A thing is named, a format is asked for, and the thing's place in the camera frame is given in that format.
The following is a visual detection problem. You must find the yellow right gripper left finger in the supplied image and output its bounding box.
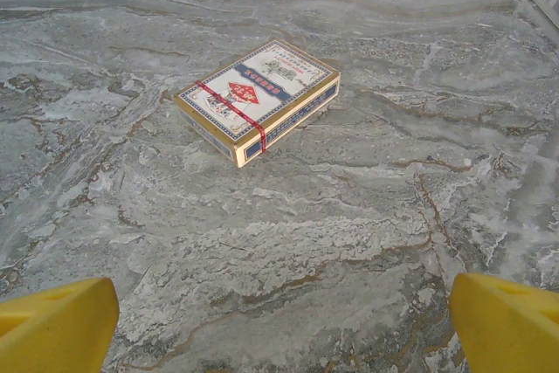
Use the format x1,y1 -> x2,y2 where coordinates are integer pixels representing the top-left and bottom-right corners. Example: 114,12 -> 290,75
0,277 -> 121,373

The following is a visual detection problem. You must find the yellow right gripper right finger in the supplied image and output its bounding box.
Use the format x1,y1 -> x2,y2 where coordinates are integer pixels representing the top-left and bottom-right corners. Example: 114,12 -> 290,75
449,273 -> 559,373

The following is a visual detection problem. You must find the playing card box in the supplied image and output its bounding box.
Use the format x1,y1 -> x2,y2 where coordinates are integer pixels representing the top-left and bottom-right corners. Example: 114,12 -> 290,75
173,38 -> 342,169

